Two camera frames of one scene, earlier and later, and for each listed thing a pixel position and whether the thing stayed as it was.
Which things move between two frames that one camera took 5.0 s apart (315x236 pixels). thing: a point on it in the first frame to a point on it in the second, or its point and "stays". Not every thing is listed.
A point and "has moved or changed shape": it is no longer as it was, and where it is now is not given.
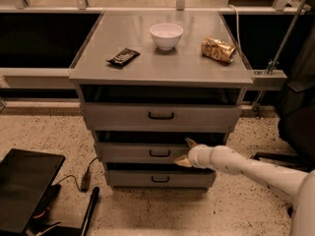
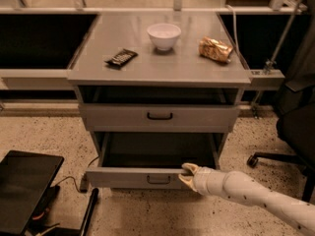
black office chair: (297, 109) stays
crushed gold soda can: (218, 49) stays
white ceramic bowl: (165, 35) stays
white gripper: (196, 156) to (201, 180)
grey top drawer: (161, 116) stays
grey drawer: (141, 151) has moved or changed shape
